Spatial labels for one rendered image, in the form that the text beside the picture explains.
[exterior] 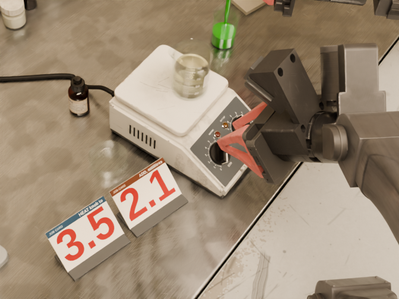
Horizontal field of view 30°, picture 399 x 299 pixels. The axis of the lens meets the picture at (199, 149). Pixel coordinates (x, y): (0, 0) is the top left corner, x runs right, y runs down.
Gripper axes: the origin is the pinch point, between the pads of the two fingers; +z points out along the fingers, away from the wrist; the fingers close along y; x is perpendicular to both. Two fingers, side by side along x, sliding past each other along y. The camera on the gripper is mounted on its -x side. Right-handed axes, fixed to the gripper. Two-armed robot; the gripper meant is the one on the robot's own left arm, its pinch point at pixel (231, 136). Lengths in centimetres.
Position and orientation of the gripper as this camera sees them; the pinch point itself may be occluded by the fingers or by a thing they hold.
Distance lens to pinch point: 93.0
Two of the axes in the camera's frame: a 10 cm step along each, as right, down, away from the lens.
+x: 4.6, 7.7, 4.5
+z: -6.8, -0.2, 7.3
